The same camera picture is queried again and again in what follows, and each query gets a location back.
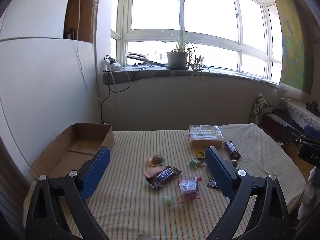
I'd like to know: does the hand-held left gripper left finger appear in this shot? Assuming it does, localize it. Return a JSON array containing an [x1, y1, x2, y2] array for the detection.
[[25, 147, 111, 240]]

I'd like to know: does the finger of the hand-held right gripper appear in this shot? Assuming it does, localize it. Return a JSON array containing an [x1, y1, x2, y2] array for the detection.
[[304, 125, 320, 140], [282, 126, 304, 153]]

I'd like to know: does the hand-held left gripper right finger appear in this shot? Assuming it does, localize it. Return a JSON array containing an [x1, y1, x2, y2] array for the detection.
[[205, 146, 292, 240]]

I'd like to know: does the brown chocolate bar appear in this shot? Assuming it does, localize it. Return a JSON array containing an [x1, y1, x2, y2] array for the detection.
[[224, 141, 242, 160], [146, 166, 182, 190]]

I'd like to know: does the clear red-edged snack packet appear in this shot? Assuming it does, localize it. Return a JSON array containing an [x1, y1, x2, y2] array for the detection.
[[176, 177, 208, 205]]

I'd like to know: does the cardboard box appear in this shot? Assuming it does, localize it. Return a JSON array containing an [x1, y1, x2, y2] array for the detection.
[[29, 123, 115, 180]]

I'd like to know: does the pink snack packet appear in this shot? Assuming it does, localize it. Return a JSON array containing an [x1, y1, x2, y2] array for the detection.
[[144, 168, 163, 180]]

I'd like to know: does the person's right forearm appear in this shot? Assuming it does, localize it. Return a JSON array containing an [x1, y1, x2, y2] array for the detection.
[[298, 167, 320, 221]]

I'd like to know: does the dark wooden cabinet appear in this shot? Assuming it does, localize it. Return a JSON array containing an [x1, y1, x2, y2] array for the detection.
[[260, 109, 300, 151]]

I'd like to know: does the white lace cloth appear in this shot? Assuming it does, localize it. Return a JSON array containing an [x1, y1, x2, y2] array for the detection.
[[277, 82, 320, 131]]

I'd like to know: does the dark ornament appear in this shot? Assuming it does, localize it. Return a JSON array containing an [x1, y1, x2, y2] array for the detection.
[[306, 100, 320, 117]]

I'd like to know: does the clear bag of bread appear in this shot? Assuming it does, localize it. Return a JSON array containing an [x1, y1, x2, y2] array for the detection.
[[188, 124, 223, 148]]

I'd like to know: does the striped bed sheet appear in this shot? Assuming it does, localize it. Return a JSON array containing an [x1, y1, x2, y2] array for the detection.
[[24, 123, 307, 240]]

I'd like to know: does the green and white snack bag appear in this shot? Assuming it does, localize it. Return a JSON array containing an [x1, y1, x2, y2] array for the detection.
[[247, 94, 274, 124]]

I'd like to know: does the grey windowsill cover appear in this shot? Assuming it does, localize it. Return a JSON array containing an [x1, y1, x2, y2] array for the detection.
[[102, 66, 280, 86]]

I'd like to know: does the white framed window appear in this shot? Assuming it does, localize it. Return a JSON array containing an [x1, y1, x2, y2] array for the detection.
[[111, 0, 283, 83]]

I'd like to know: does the small trailing plant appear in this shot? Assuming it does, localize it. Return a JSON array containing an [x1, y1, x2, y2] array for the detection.
[[189, 47, 210, 84]]

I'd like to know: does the white power strip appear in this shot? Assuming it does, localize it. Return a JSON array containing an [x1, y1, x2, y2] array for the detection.
[[104, 56, 122, 72]]

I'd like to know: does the potted plant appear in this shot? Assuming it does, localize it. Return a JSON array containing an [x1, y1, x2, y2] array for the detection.
[[161, 25, 198, 70]]

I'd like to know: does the black cable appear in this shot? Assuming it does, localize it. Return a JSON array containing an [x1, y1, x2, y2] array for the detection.
[[101, 67, 147, 124]]

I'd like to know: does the wall map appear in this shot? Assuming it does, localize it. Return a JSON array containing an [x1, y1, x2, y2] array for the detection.
[[271, 0, 320, 95]]

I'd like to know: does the ring light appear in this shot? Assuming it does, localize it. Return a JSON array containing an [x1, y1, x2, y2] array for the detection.
[[125, 52, 167, 68]]

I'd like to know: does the thin white cable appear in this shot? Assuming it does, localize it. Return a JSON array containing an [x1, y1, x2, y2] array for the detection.
[[76, 0, 131, 105]]

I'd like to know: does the bead pull chain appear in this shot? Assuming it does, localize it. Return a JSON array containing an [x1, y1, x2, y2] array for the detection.
[[92, 0, 98, 55]]

